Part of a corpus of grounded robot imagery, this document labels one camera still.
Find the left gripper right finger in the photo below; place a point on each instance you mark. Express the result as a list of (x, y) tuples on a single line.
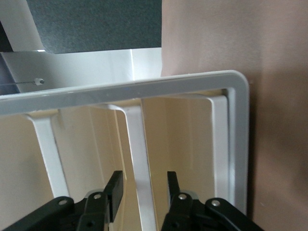
[(173, 185)]

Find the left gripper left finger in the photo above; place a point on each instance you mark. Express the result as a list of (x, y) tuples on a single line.
[(116, 190)]

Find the white drawer cabinet housing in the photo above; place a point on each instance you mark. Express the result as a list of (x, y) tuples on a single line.
[(168, 81)]

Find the brown table mat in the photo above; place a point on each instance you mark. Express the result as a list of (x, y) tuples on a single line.
[(276, 96)]

